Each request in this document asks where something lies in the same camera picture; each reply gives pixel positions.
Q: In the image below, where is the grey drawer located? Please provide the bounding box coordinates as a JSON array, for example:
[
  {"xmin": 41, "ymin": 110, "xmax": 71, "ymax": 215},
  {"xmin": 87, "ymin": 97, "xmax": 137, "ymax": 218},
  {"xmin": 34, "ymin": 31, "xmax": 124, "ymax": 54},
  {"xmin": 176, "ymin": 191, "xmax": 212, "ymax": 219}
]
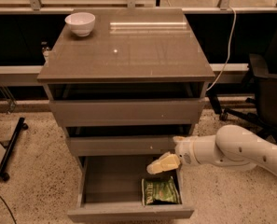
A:
[
  {"xmin": 65, "ymin": 124, "xmax": 194, "ymax": 157},
  {"xmin": 68, "ymin": 154, "xmax": 193, "ymax": 223},
  {"xmin": 48, "ymin": 81, "xmax": 206, "ymax": 128}
]

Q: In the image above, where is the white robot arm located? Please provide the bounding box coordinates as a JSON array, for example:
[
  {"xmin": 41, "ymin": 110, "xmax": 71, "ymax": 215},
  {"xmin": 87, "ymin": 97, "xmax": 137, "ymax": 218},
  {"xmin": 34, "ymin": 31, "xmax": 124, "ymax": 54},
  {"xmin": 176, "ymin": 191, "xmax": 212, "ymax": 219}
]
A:
[{"xmin": 146, "ymin": 125, "xmax": 277, "ymax": 176}]

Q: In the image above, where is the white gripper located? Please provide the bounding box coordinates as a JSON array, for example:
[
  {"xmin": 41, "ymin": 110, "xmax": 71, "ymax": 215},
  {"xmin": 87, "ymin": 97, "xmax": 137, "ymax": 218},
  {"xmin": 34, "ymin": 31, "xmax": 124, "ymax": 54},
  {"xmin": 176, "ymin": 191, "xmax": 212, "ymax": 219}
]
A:
[{"xmin": 146, "ymin": 136, "xmax": 199, "ymax": 175}]

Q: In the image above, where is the grey top drawer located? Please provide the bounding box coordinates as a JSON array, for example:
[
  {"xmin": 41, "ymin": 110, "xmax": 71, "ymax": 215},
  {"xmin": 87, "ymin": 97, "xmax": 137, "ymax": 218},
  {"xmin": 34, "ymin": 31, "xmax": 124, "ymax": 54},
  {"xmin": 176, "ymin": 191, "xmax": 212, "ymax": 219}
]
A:
[{"xmin": 48, "ymin": 81, "xmax": 206, "ymax": 128}]

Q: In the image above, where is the small clear bottle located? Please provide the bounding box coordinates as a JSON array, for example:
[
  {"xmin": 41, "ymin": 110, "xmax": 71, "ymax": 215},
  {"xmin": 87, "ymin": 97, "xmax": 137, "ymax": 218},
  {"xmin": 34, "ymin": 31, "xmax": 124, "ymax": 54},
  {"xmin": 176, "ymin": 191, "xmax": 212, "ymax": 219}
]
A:
[{"xmin": 41, "ymin": 41, "xmax": 50, "ymax": 61}]

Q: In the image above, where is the grey middle drawer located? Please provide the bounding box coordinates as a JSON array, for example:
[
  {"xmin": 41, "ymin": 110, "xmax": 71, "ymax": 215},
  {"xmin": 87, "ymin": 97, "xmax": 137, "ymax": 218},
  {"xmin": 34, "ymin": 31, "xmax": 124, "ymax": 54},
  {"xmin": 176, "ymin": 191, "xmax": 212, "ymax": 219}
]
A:
[{"xmin": 65, "ymin": 124, "xmax": 194, "ymax": 157}]

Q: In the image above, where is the black wheeled stand leg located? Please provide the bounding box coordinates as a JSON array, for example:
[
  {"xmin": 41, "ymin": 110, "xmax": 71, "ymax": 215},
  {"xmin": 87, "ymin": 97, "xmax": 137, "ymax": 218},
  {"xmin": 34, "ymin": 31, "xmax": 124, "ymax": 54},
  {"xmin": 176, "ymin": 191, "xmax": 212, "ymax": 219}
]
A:
[{"xmin": 0, "ymin": 118, "xmax": 28, "ymax": 181}]

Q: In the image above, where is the grey drawer cabinet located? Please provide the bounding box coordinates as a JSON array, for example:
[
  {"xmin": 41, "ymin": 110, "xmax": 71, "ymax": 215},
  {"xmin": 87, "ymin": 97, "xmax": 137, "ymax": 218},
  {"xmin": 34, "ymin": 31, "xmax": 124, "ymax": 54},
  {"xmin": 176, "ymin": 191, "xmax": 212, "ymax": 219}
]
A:
[{"xmin": 36, "ymin": 7, "xmax": 216, "ymax": 169}]

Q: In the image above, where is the black office chair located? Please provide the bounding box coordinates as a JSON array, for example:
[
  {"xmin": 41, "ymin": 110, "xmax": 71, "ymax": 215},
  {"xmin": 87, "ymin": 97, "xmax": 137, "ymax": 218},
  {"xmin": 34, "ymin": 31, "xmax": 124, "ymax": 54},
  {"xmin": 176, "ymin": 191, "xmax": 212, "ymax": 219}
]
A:
[{"xmin": 219, "ymin": 31, "xmax": 277, "ymax": 144}]

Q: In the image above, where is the white ceramic bowl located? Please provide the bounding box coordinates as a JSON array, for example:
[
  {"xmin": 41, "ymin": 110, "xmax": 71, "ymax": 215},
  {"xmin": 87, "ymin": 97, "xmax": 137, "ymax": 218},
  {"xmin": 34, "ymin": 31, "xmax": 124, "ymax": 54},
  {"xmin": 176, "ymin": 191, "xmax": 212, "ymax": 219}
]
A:
[{"xmin": 64, "ymin": 12, "xmax": 95, "ymax": 36}]

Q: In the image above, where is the white cable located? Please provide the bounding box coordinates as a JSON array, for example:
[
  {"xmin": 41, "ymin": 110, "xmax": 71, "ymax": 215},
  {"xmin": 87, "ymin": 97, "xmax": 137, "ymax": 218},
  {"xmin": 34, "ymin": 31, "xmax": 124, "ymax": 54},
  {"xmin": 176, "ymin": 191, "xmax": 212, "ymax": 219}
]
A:
[{"xmin": 205, "ymin": 6, "xmax": 237, "ymax": 92}]

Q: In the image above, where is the grey bottom drawer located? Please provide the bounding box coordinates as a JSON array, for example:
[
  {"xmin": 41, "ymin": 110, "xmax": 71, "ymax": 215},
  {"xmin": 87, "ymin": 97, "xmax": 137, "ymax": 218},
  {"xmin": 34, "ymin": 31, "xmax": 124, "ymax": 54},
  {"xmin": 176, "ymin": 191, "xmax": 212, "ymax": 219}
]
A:
[{"xmin": 68, "ymin": 154, "xmax": 193, "ymax": 223}]

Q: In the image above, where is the black floor cable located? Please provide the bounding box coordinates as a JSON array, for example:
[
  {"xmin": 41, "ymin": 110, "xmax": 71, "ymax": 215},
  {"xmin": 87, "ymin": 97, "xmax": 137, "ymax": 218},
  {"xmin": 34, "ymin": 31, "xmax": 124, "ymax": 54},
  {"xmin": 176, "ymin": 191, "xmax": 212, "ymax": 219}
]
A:
[{"xmin": 0, "ymin": 182, "xmax": 18, "ymax": 224}]

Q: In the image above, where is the green jalapeno chip bag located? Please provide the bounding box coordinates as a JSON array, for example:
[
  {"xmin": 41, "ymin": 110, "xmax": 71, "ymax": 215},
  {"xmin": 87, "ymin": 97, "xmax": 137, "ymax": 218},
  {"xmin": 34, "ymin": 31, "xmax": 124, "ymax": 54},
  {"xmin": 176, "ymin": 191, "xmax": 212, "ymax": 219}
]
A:
[{"xmin": 141, "ymin": 176, "xmax": 181, "ymax": 206}]

